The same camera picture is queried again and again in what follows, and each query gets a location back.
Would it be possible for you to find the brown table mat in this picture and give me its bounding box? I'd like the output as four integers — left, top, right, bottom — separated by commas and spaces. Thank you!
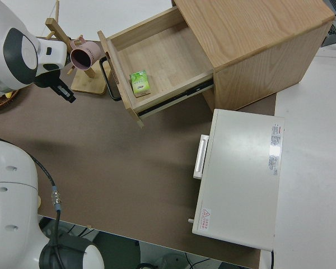
0, 35, 278, 269

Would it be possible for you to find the wooden mug tree stand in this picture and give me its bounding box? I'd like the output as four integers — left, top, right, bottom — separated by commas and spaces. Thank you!
44, 0, 108, 96

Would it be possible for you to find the arm gripper black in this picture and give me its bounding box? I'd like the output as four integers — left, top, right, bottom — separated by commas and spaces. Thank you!
34, 69, 78, 104

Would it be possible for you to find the black loop drawer handle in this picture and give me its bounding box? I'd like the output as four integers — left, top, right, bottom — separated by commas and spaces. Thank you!
99, 55, 122, 101

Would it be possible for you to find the oven text label sticker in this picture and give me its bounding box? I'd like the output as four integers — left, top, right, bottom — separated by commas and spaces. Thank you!
267, 123, 285, 177

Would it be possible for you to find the white oven door handle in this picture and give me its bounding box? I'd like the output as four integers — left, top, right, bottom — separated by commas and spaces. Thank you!
192, 134, 211, 180

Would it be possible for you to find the light wooden cabinet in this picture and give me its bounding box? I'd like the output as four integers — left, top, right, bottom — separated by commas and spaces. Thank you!
172, 0, 335, 113

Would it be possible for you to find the wooden drawer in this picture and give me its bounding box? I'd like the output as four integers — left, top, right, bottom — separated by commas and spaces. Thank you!
97, 7, 215, 129

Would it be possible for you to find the small green carton box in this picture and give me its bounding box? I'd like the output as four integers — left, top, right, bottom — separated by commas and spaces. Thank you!
129, 70, 152, 98

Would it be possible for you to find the grey round floor base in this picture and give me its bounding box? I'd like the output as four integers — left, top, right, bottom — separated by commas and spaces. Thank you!
139, 246, 191, 269

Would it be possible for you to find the black metal drawer rail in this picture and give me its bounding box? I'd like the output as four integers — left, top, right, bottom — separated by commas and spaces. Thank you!
137, 80, 215, 116

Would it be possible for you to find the white toaster oven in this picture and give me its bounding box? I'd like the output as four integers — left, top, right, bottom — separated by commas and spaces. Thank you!
188, 108, 286, 252

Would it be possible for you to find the round wicker basket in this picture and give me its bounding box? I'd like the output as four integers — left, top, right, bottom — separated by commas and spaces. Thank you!
0, 89, 20, 110

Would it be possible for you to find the pink mug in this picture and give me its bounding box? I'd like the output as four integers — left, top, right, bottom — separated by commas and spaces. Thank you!
69, 35, 103, 71

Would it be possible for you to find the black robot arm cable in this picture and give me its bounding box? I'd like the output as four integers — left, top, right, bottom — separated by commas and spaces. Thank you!
0, 134, 67, 269

